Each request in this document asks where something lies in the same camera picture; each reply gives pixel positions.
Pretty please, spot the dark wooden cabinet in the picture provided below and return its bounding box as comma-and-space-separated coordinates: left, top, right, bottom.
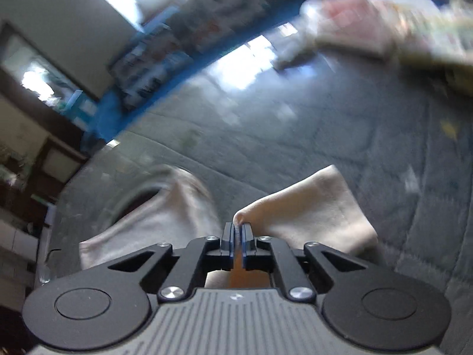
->
0, 92, 89, 230

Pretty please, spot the blue shelf with goods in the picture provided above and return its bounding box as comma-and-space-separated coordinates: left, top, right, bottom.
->
87, 0, 307, 145

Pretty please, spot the white cloth garment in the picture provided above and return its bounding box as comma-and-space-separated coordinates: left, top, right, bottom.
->
79, 165, 380, 289

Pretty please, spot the grey quilted mat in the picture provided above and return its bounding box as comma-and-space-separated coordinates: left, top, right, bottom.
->
48, 33, 473, 355

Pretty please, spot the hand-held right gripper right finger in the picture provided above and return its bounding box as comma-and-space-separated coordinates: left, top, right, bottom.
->
239, 222, 369, 301

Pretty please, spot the pile of folded clothes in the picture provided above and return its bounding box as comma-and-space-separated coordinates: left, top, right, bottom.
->
275, 0, 473, 85

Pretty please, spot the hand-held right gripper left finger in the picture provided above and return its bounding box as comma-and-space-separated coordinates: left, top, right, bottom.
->
108, 222, 238, 301

